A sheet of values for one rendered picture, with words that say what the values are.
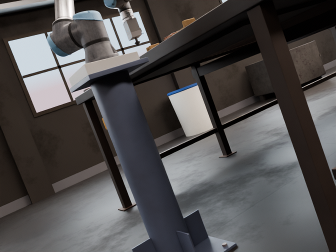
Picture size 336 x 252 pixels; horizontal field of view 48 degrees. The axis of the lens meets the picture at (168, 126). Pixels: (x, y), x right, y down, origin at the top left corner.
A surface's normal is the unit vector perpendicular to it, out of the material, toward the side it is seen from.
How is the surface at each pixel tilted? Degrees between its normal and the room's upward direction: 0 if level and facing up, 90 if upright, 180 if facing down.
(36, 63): 90
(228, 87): 90
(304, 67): 90
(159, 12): 90
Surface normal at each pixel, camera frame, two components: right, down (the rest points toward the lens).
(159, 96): 0.49, -0.11
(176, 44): -0.81, 0.34
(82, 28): -0.40, 0.18
